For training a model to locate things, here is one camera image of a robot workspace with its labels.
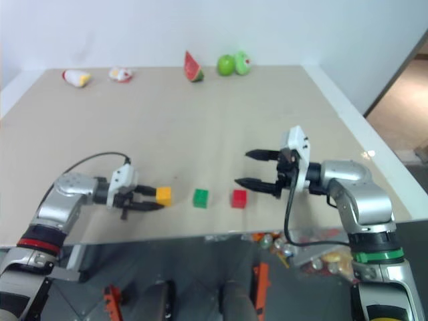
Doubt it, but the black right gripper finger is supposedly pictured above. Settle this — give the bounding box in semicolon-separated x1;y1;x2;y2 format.
234;177;278;197
244;148;280;163

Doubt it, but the green apple toy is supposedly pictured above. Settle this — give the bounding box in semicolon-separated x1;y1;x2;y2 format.
217;53;236;77

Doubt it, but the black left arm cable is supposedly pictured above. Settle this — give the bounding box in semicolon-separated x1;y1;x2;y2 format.
39;152;132;201

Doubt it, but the white and red toy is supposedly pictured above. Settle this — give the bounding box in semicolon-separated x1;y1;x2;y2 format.
108;66;134;83

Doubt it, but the yellow cube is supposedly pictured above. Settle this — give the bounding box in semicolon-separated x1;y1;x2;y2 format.
154;186;173;207

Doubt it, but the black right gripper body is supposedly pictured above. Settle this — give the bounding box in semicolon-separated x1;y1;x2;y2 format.
274;148;300;201

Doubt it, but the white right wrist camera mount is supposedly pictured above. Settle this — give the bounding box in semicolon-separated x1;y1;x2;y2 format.
280;125;312;194

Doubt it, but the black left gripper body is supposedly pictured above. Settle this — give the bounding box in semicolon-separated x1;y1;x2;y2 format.
112;185;142;221

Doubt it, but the green toy with red mark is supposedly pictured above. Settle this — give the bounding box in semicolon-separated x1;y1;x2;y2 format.
233;49;253;76

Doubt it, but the grey metal bracket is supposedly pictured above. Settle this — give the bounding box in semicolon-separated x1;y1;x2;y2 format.
49;243;88;284

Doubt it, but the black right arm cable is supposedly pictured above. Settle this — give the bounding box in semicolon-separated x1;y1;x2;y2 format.
284;172;352;250

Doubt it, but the orange clamp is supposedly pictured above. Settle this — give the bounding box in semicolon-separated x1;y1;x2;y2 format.
251;262;272;321
103;283;123;321

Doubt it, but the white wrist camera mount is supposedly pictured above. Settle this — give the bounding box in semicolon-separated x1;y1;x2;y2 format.
106;165;140;209
280;125;312;194

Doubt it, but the pile of colourful toys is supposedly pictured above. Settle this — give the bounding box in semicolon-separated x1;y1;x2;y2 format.
240;229;356;279

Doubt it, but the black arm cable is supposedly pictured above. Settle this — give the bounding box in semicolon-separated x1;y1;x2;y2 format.
284;172;352;250
39;152;132;201

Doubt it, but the red cube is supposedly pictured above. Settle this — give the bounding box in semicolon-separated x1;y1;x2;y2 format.
231;189;249;209

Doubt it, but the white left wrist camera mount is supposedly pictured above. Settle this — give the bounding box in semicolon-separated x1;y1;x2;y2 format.
106;165;140;209

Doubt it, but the white and yellow toy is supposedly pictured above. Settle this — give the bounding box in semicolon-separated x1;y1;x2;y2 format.
62;69;92;88

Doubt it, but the watermelon slice toy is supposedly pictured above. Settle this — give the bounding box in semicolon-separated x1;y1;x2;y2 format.
183;50;205;83

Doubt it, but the green cube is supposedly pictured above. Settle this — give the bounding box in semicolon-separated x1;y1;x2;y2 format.
192;188;210;209

